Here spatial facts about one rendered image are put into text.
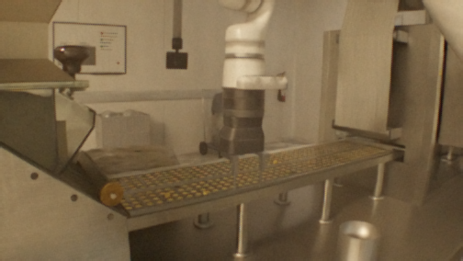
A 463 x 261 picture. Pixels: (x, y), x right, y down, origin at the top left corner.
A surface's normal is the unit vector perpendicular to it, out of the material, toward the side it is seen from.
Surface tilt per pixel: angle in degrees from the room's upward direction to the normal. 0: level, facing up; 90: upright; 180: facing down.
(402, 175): 90
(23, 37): 90
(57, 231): 90
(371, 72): 90
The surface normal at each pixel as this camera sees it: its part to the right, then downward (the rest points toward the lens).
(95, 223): 0.58, 0.15
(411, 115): -0.82, 0.08
